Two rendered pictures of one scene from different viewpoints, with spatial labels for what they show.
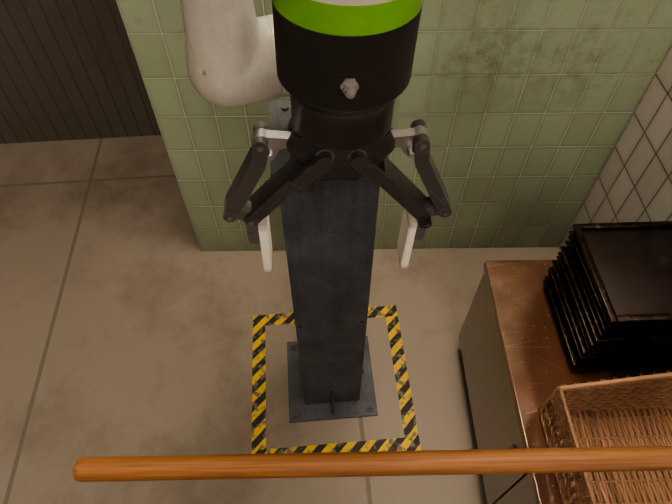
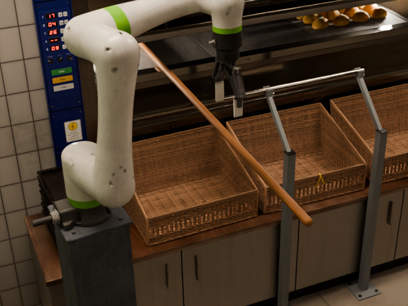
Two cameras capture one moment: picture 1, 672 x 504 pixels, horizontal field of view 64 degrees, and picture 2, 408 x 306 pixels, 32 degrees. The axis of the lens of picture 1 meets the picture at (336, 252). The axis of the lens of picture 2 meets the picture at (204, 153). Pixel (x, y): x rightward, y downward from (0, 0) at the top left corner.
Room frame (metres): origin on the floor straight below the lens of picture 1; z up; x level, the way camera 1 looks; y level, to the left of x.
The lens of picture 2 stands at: (1.15, 1.91, 2.51)
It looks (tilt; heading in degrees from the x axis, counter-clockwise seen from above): 30 degrees down; 249
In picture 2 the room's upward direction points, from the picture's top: 1 degrees counter-clockwise
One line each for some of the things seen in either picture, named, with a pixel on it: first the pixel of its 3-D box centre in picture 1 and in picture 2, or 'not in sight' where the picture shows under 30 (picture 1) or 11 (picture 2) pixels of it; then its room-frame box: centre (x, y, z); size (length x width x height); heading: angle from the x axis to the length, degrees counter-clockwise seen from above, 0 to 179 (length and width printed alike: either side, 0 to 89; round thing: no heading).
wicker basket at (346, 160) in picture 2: not in sight; (294, 155); (-0.37, -0.77, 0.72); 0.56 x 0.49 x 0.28; 0
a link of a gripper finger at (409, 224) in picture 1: (406, 235); (219, 91); (0.32, -0.07, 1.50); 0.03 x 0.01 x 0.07; 3
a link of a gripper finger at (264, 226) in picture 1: (265, 238); (238, 106); (0.31, 0.07, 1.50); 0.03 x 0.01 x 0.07; 3
